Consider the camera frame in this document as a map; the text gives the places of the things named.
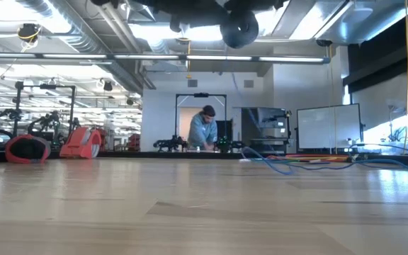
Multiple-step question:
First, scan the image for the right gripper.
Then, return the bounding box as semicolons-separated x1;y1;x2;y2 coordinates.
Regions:
225;0;286;11

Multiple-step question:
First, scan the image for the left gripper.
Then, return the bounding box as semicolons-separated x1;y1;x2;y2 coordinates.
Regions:
136;0;230;33

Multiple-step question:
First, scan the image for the black cord spool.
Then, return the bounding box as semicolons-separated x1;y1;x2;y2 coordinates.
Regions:
220;10;260;50

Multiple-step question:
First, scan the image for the grey cabinet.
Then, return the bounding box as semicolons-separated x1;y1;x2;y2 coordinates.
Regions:
232;106;290;154

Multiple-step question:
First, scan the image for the person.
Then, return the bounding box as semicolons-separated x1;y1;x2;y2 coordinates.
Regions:
187;104;219;152

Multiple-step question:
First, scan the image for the black cabinet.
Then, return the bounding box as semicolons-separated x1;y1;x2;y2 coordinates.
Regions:
203;119;234;152

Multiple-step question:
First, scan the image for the long ceiling light bar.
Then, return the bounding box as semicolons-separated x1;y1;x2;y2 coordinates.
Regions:
0;52;331;65

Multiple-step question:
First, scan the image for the whiteboard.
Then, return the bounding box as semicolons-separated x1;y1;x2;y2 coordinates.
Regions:
297;103;365;150

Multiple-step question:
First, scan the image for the red cabinet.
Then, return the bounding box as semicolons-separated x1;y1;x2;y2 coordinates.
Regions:
127;133;141;152

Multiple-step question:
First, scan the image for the red tape dispenser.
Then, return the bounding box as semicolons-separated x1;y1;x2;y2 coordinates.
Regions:
59;126;103;159

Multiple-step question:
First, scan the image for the clear plastic bin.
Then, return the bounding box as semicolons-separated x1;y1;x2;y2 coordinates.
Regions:
380;142;408;155

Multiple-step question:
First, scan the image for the black gantry frame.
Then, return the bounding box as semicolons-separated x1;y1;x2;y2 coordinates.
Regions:
174;92;228;152
13;80;77;142

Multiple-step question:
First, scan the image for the silver air duct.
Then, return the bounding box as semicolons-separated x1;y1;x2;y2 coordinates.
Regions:
14;0;157;95

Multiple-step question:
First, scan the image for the thin yellow hanging cord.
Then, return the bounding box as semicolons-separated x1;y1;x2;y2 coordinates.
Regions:
329;45;336;154

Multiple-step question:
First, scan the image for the black aluminium table frame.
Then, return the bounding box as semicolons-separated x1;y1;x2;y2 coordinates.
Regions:
0;150;408;166

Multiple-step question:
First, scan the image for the thick yellow hanging cord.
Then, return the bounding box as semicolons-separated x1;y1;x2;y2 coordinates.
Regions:
404;0;408;149

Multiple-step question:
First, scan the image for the yellow ceiling cord reel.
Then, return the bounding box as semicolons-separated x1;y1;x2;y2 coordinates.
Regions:
16;23;43;45

